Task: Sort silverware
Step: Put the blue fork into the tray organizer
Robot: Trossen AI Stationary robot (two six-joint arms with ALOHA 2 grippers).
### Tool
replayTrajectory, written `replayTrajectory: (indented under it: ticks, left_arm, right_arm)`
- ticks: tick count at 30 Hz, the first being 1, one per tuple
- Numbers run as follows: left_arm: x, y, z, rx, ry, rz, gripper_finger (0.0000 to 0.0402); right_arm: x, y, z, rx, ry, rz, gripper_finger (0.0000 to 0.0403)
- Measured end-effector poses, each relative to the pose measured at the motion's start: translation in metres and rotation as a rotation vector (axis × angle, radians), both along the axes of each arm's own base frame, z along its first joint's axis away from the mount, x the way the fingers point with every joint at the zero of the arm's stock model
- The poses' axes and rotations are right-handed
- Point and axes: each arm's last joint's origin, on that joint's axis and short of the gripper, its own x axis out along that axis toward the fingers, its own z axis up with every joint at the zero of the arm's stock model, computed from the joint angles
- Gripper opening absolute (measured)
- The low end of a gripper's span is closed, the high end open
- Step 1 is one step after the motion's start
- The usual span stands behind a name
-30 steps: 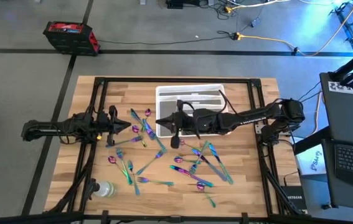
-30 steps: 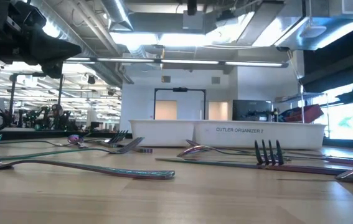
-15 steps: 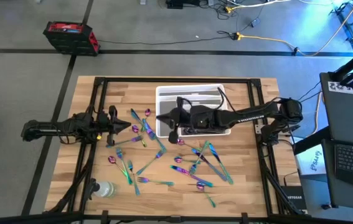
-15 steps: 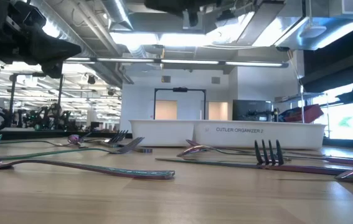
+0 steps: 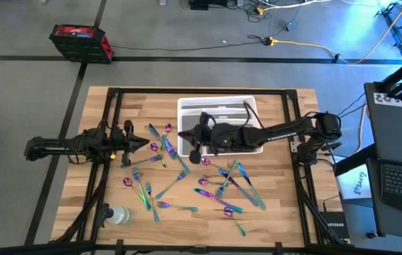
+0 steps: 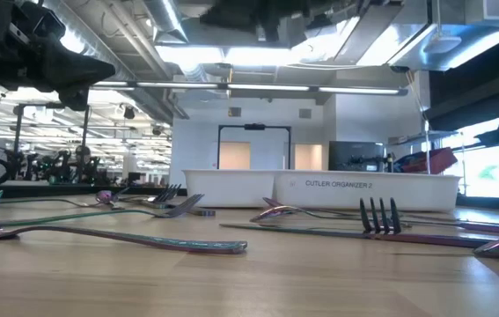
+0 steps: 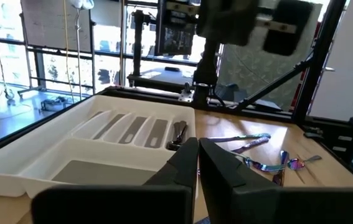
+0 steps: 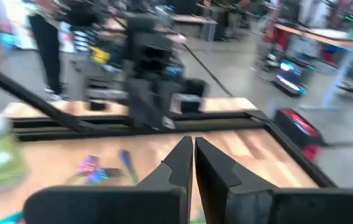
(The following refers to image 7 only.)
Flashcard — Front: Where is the white cutlery organizer tray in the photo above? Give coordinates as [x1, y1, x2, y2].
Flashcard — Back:
[0, 94, 197, 200]

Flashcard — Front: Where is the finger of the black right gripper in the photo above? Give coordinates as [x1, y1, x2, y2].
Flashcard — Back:
[263, 0, 316, 57]

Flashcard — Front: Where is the metal corner bracket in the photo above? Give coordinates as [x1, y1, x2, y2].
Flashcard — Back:
[177, 82, 195, 103]

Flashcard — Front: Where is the rolling whiteboard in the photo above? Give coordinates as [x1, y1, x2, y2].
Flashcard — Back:
[19, 0, 96, 98]

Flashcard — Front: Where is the iridescent rainbow fork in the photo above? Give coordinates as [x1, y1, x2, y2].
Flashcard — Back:
[230, 151, 289, 173]

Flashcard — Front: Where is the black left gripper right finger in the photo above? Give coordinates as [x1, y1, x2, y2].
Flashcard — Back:
[199, 137, 353, 224]

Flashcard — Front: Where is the yellow cable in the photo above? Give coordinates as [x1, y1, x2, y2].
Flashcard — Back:
[62, 0, 75, 101]

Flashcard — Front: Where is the black equipment on floor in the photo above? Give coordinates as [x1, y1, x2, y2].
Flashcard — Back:
[39, 95, 75, 112]

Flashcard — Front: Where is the iridescent rainbow teaspoon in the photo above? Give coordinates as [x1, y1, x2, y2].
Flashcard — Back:
[286, 154, 322, 172]

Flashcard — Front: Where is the white topped pole stand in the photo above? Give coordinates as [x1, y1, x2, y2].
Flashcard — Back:
[70, 0, 95, 98]

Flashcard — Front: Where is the black monitor stand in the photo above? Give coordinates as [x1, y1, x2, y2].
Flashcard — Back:
[131, 9, 152, 88]

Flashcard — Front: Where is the dark grey desk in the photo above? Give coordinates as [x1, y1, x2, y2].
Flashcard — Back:
[126, 66, 195, 94]

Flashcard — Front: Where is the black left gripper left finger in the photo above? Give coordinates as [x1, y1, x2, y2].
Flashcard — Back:
[31, 136, 200, 224]

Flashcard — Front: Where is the black computer monitor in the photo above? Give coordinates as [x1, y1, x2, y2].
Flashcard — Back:
[154, 0, 197, 57]

